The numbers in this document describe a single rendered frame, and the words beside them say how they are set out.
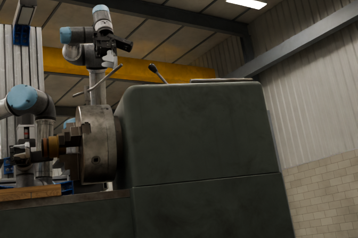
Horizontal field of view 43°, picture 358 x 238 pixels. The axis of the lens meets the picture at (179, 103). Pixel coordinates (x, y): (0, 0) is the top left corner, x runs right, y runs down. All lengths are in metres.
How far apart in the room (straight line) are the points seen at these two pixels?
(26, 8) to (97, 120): 1.08
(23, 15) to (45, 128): 0.78
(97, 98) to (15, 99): 0.55
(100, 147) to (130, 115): 0.16
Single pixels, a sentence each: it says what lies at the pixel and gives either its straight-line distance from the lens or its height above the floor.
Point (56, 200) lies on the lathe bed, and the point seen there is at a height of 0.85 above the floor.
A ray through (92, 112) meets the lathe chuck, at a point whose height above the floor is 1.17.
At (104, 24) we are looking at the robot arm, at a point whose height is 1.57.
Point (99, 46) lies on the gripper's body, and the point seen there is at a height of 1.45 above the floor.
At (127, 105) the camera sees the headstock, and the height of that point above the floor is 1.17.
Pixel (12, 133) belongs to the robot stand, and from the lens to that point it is 2.66.
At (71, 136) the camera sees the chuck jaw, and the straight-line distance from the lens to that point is 1.72.
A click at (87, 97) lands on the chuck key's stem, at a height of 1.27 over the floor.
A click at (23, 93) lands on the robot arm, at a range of 2.10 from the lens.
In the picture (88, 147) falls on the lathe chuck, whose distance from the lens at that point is 1.70.
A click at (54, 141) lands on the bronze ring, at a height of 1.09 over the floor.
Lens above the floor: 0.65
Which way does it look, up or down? 17 degrees up
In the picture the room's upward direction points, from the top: 8 degrees counter-clockwise
